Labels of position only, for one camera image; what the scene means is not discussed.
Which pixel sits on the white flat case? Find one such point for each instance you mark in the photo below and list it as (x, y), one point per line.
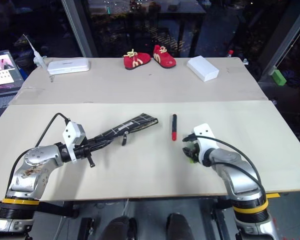
(68, 65)

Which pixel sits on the white clamp stand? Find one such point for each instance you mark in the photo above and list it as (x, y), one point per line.
(37, 58)

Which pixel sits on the green highlighter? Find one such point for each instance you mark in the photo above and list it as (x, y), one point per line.
(191, 160)

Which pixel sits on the green block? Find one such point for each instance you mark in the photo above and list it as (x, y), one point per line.
(279, 77)

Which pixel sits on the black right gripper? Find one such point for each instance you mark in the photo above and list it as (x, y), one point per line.
(196, 150)

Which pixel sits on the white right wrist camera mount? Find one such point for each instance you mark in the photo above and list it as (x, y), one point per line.
(205, 136)

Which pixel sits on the red shoe with black sole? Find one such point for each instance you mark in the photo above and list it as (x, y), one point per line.
(163, 58)

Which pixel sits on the white rectangular box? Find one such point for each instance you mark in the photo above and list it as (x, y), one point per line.
(202, 68)

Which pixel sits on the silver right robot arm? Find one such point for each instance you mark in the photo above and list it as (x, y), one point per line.
(240, 172)

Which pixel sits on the grey slanted metal post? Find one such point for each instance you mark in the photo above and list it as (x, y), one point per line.
(285, 37)

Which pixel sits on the black grid pattern pouch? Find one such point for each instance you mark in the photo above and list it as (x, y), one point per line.
(132, 125)

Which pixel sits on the open laptop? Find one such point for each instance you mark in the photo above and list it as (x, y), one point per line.
(2, 72)

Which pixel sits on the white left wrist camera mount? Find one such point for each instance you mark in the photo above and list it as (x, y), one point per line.
(71, 132)

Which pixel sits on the red marker with black cap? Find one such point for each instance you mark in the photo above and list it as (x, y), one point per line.
(174, 126)

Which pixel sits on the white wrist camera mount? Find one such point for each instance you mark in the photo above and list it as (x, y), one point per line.
(71, 132)
(205, 136)

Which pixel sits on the red capped bottle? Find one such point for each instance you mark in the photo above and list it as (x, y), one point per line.
(230, 53)

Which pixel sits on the red shoe with tied laces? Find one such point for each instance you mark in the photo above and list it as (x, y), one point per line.
(136, 61)

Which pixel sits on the grey metal pillar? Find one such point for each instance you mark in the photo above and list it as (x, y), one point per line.
(80, 27)

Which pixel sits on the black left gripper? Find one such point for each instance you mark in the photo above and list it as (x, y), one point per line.
(82, 151)

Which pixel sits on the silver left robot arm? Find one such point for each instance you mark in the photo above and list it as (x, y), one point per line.
(35, 160)

